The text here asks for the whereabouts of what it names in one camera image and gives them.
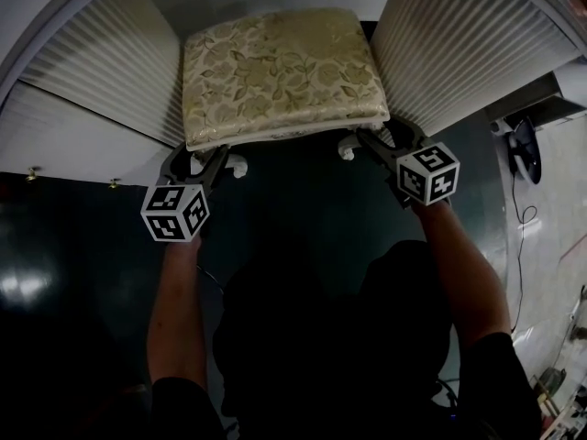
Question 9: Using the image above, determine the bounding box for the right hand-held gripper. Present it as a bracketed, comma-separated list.
[354, 117, 461, 211]

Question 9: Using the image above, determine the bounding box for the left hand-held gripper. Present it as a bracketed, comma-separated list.
[139, 144, 231, 246]

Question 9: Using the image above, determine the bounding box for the cream upholstered stool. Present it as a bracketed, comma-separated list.
[182, 6, 392, 179]

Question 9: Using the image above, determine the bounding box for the white curved dressing table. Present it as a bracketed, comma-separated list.
[0, 0, 587, 188]

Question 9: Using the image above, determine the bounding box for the person's right forearm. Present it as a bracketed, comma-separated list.
[409, 199, 514, 351]

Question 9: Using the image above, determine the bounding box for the person's left forearm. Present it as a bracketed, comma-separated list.
[145, 234, 208, 390]

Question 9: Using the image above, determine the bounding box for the black round floor device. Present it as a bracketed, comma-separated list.
[505, 115, 544, 186]

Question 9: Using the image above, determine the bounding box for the person's black clothing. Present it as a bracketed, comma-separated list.
[150, 239, 543, 440]

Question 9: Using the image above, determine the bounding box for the grey-green basket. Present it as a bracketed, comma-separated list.
[538, 366, 569, 392]

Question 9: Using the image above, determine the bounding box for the thin black floor cable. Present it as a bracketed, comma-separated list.
[510, 171, 539, 335]

